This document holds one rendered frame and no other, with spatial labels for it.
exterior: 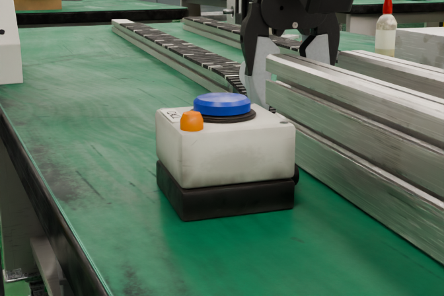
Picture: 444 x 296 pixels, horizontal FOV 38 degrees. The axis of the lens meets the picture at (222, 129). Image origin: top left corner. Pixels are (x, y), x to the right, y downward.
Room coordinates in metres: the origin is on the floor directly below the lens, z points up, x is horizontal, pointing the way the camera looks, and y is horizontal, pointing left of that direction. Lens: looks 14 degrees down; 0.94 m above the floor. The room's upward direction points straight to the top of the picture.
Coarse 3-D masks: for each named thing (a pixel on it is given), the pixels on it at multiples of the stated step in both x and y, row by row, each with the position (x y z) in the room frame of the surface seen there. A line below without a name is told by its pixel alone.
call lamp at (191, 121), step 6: (186, 114) 0.40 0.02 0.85; (192, 114) 0.40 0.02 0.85; (198, 114) 0.40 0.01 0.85; (180, 120) 0.40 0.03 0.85; (186, 120) 0.40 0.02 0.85; (192, 120) 0.40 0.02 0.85; (198, 120) 0.40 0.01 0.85; (180, 126) 0.40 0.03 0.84; (186, 126) 0.40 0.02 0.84; (192, 126) 0.40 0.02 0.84; (198, 126) 0.40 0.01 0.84
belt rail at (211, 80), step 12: (132, 36) 1.44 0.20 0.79; (144, 48) 1.28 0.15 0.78; (156, 48) 1.17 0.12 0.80; (168, 60) 1.08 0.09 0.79; (180, 60) 1.00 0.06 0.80; (180, 72) 1.00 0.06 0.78; (192, 72) 0.94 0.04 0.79; (204, 72) 0.87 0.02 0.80; (204, 84) 0.87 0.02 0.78; (216, 84) 0.84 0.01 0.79; (228, 84) 0.78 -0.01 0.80
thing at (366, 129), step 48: (288, 96) 0.53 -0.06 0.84; (336, 96) 0.45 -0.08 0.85; (384, 96) 0.39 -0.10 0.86; (432, 96) 0.38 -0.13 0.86; (336, 144) 0.47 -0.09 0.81; (384, 144) 0.39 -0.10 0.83; (432, 144) 0.36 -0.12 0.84; (384, 192) 0.38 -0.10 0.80; (432, 192) 0.36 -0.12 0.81; (432, 240) 0.33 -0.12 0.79
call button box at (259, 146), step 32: (160, 128) 0.45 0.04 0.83; (224, 128) 0.40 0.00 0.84; (256, 128) 0.41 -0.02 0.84; (288, 128) 0.41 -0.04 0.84; (160, 160) 0.45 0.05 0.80; (192, 160) 0.39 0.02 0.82; (224, 160) 0.40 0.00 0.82; (256, 160) 0.41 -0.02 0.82; (288, 160) 0.41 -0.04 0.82; (192, 192) 0.39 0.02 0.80; (224, 192) 0.40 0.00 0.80; (256, 192) 0.41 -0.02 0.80; (288, 192) 0.41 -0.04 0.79
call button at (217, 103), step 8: (200, 96) 0.44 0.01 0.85; (208, 96) 0.44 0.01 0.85; (216, 96) 0.44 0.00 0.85; (224, 96) 0.44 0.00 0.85; (232, 96) 0.44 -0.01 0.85; (240, 96) 0.44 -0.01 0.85; (200, 104) 0.43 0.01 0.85; (208, 104) 0.42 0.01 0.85; (216, 104) 0.42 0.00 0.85; (224, 104) 0.42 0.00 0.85; (232, 104) 0.42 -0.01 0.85; (240, 104) 0.43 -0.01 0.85; (248, 104) 0.43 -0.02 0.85; (200, 112) 0.43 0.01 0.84; (208, 112) 0.42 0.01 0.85; (216, 112) 0.42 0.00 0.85; (224, 112) 0.42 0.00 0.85; (232, 112) 0.42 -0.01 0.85; (240, 112) 0.42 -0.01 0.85
